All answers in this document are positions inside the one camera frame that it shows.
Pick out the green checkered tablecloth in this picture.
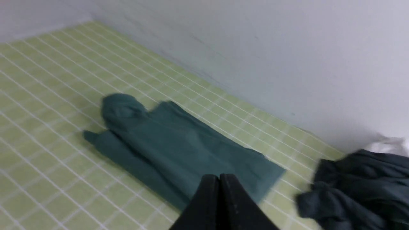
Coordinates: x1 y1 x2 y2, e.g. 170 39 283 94
0 22 343 230

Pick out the dark grey crumpled garment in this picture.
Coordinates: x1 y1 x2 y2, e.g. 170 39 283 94
295 149 409 230

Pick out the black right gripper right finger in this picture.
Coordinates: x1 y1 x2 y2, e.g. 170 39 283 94
219 174 279 230

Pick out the white crumpled cloth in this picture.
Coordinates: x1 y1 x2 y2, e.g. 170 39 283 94
363 134 409 157

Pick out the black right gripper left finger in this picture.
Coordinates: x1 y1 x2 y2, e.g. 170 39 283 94
170 174 220 230

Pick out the green long-sleeve top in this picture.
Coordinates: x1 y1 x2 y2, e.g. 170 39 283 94
83 93 285 211

